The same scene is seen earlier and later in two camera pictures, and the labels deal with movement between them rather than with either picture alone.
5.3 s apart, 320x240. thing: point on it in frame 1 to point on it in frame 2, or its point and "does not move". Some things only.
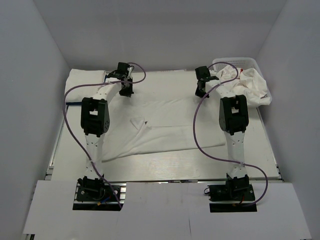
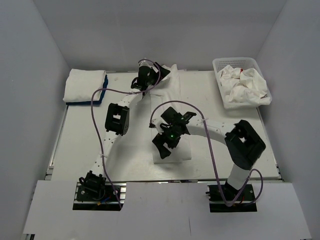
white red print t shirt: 249,84 does not move
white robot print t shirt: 142,124 to 165,106
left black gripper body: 127,90 to 153,77
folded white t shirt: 82,76 does not move
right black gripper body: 200,93 to 170,135
